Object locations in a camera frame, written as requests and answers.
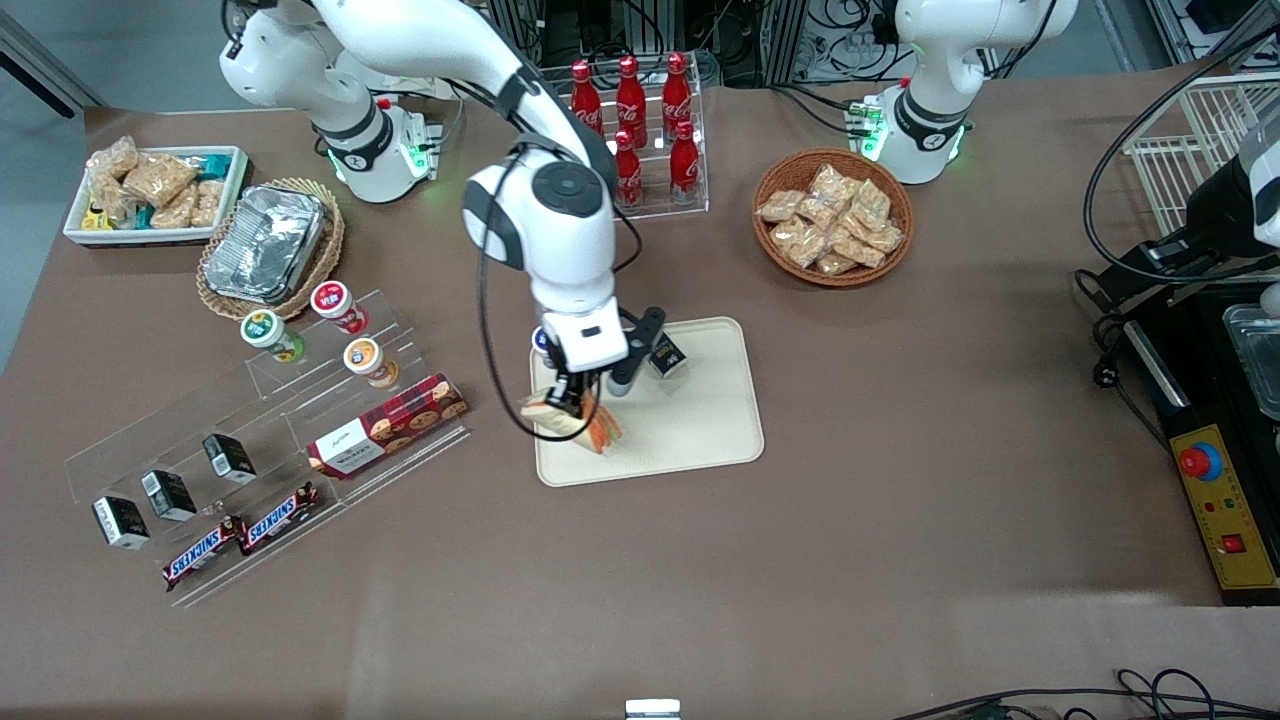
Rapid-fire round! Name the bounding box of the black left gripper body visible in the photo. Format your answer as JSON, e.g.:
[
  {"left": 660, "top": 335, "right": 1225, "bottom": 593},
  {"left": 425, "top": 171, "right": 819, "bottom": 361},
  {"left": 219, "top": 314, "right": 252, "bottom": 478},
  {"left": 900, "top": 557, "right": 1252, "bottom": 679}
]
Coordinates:
[{"left": 1187, "top": 164, "right": 1257, "bottom": 262}]

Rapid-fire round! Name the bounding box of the triangle sandwich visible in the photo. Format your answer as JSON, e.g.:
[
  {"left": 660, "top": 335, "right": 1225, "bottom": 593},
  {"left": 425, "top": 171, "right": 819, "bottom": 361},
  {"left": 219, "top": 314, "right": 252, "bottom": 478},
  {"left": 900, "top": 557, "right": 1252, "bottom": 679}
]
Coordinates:
[{"left": 519, "top": 384, "right": 624, "bottom": 457}]

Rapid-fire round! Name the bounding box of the shiny metal tray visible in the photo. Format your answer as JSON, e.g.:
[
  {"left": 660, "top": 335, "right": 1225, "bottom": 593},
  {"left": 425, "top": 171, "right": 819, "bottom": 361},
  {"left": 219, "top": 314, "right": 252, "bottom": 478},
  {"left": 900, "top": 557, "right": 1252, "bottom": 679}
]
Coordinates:
[{"left": 1221, "top": 303, "right": 1280, "bottom": 422}]

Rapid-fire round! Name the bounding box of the cream plastic tray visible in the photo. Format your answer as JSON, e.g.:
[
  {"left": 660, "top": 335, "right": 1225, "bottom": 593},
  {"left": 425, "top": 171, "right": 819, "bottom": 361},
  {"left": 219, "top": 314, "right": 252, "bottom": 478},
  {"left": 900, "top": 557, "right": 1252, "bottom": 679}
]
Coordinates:
[{"left": 529, "top": 316, "right": 767, "bottom": 489}]

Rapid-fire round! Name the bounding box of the small black box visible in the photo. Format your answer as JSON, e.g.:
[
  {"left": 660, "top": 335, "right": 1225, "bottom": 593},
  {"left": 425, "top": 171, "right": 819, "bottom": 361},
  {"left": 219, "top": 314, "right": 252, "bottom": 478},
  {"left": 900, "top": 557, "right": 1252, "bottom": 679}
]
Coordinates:
[
  {"left": 647, "top": 332, "right": 692, "bottom": 380},
  {"left": 140, "top": 469, "right": 198, "bottom": 523},
  {"left": 91, "top": 496, "right": 152, "bottom": 552},
  {"left": 202, "top": 433, "right": 258, "bottom": 486}
]

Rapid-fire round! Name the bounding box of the clear acrylic bottle rack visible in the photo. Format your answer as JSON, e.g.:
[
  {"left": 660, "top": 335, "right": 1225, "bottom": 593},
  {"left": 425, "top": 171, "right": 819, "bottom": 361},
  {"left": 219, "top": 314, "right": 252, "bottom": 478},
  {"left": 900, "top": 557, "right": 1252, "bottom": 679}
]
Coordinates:
[{"left": 540, "top": 54, "right": 710, "bottom": 223}]

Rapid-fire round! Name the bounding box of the red cola bottle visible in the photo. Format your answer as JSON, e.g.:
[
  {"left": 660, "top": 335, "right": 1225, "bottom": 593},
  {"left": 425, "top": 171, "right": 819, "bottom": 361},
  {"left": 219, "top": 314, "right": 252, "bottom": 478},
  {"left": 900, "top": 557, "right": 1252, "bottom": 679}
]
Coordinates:
[
  {"left": 612, "top": 130, "right": 644, "bottom": 209},
  {"left": 669, "top": 120, "right": 702, "bottom": 201},
  {"left": 569, "top": 60, "right": 604, "bottom": 139},
  {"left": 615, "top": 55, "right": 648, "bottom": 136},
  {"left": 662, "top": 52, "right": 694, "bottom": 131}
]

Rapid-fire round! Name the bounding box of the red plaid cookie box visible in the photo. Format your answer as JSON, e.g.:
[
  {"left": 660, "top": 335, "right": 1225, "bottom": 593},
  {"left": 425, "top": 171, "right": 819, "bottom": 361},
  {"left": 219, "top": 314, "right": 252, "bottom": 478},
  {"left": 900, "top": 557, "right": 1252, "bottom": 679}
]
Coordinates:
[{"left": 306, "top": 373, "right": 470, "bottom": 480}]

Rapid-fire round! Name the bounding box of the red emergency stop button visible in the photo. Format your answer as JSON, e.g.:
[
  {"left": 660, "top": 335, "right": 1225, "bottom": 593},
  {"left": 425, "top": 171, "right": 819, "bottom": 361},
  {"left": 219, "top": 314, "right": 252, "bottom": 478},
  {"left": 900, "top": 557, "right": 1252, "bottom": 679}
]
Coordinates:
[{"left": 1177, "top": 440, "right": 1224, "bottom": 484}]

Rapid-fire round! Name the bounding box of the orange lid cup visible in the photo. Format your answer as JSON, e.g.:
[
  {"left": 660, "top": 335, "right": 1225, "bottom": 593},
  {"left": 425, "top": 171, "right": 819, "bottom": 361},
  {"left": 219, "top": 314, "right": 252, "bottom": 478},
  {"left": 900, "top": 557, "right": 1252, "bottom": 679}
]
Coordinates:
[{"left": 343, "top": 337, "right": 400, "bottom": 390}]

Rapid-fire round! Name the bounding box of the round wicker basket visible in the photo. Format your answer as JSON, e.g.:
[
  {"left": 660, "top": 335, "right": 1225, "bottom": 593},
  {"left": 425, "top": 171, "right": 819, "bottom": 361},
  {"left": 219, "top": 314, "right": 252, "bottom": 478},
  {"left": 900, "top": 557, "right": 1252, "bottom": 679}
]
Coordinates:
[{"left": 751, "top": 147, "right": 915, "bottom": 290}]

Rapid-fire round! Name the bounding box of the red lid cup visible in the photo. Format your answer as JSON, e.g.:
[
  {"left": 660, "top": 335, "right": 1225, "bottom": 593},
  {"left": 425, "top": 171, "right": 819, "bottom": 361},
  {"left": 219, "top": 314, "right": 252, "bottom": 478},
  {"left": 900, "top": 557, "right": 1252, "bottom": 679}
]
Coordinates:
[{"left": 310, "top": 280, "right": 370, "bottom": 337}]

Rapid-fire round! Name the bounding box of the black sealing machine yellow panel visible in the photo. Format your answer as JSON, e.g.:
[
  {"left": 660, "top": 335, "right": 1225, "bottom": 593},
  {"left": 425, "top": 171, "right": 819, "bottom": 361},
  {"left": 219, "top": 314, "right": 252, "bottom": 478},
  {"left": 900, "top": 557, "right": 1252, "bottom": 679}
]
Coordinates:
[{"left": 1119, "top": 280, "right": 1280, "bottom": 609}]

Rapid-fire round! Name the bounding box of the scalloped wicker basket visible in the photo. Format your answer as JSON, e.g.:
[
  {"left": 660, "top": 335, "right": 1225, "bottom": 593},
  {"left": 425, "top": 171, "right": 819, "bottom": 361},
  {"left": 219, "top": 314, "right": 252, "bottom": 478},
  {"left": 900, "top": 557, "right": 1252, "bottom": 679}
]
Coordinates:
[{"left": 196, "top": 177, "right": 347, "bottom": 322}]

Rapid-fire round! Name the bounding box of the clear acrylic stepped stand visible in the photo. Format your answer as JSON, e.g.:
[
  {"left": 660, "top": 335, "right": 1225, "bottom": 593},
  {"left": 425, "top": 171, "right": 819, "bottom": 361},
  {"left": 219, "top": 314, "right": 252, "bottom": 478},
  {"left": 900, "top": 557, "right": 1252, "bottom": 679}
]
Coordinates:
[{"left": 64, "top": 289, "right": 472, "bottom": 610}]

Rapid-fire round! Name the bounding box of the green lid cup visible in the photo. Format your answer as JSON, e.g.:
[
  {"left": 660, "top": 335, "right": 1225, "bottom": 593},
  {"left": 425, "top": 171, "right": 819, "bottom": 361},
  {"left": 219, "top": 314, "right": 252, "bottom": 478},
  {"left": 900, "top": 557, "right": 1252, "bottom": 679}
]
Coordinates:
[{"left": 240, "top": 309, "right": 305, "bottom": 364}]

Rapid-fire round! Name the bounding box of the Snickers bar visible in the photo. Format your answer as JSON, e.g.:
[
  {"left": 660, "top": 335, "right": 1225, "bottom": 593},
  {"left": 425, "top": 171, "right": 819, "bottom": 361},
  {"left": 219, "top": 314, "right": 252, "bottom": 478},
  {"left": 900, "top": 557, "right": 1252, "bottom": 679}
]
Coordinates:
[
  {"left": 238, "top": 481, "right": 331, "bottom": 557},
  {"left": 162, "top": 516, "right": 248, "bottom": 592}
]

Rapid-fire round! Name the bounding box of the aluminium foil container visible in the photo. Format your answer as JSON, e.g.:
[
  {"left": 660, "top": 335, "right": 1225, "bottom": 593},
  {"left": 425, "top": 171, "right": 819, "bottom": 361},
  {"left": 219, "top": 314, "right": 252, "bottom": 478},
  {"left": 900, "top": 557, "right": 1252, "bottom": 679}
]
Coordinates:
[{"left": 204, "top": 184, "right": 332, "bottom": 305}]

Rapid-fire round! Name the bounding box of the white plastic bin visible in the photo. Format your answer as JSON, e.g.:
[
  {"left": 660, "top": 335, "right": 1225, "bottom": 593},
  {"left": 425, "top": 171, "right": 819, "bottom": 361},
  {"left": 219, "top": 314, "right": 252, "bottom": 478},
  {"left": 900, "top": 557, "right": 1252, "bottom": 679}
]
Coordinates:
[{"left": 62, "top": 145, "right": 252, "bottom": 249}]

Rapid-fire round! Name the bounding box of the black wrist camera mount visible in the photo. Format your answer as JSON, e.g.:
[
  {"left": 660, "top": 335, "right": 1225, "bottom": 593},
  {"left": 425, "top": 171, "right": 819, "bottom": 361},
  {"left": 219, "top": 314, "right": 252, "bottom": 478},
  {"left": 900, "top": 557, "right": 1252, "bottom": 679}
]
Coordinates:
[{"left": 604, "top": 306, "right": 669, "bottom": 399}]

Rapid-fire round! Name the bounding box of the white wire rack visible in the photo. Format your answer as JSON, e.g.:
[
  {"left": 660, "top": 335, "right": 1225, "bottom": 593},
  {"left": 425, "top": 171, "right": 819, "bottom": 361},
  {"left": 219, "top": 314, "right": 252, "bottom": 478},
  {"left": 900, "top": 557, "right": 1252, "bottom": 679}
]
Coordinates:
[{"left": 1123, "top": 72, "right": 1280, "bottom": 237}]

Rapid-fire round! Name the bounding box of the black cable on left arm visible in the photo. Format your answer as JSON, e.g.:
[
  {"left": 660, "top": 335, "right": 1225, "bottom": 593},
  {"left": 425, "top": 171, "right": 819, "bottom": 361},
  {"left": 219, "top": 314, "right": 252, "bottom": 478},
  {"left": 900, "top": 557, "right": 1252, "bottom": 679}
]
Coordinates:
[{"left": 1084, "top": 28, "right": 1280, "bottom": 283}]

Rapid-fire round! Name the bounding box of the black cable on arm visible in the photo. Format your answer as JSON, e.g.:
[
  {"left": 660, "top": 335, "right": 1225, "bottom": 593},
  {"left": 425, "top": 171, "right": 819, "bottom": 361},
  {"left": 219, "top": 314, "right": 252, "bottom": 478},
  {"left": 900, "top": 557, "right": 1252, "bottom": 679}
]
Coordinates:
[
  {"left": 1084, "top": 28, "right": 1280, "bottom": 283},
  {"left": 476, "top": 150, "right": 644, "bottom": 444}
]

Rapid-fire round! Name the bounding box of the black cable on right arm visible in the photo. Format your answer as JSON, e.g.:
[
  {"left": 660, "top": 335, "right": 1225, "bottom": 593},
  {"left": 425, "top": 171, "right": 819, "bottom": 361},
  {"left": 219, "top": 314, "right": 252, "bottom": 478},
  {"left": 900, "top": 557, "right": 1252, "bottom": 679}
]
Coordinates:
[{"left": 476, "top": 150, "right": 644, "bottom": 444}]

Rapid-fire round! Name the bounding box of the black power cable with plug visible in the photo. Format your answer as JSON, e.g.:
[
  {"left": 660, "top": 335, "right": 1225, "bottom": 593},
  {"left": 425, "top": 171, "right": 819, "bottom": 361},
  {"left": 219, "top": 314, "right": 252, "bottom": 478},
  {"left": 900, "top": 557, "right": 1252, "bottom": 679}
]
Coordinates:
[{"left": 1074, "top": 267, "right": 1174, "bottom": 464}]

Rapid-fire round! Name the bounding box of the metal equipment frame with cables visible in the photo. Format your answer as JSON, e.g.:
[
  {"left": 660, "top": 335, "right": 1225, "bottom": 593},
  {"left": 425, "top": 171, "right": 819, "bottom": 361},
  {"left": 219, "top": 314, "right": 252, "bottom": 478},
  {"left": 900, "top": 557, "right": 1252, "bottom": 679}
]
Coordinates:
[{"left": 480, "top": 0, "right": 903, "bottom": 89}]

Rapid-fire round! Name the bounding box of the looped black cable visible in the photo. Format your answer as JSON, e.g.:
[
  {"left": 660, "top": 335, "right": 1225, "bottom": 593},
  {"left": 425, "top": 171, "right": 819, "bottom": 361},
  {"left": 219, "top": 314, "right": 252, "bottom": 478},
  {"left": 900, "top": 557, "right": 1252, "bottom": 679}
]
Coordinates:
[{"left": 1113, "top": 667, "right": 1219, "bottom": 719}]

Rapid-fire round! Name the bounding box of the long black cable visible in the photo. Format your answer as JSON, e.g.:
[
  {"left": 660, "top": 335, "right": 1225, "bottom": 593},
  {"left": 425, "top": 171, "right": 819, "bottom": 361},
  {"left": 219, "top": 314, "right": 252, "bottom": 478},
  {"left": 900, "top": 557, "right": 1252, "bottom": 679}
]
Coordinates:
[{"left": 888, "top": 685, "right": 1280, "bottom": 720}]

